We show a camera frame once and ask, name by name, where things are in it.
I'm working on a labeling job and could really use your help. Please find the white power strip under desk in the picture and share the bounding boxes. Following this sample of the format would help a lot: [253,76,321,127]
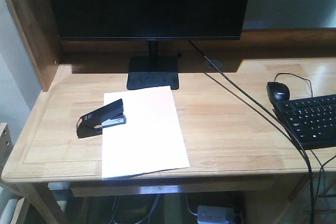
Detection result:
[197,205,243,224]

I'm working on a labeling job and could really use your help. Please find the black orange stapler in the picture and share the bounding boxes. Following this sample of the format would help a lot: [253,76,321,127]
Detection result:
[77,99,127,138]

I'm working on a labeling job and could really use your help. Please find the black computer mouse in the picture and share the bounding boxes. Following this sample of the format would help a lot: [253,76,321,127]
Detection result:
[266,81,290,104]

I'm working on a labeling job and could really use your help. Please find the white paper sheet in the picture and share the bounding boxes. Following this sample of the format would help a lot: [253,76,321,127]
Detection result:
[102,86,190,179]

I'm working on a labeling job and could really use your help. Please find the wooden desk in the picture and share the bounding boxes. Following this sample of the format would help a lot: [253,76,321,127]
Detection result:
[0,0,336,224]

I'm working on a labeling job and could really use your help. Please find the black monitor cable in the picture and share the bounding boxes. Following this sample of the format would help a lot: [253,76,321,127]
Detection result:
[188,40,316,224]

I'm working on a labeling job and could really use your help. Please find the black computer monitor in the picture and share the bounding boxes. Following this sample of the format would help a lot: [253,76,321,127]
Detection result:
[50,0,248,90]

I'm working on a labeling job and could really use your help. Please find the black keyboard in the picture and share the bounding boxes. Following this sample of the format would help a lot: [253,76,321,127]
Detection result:
[274,94,335,150]

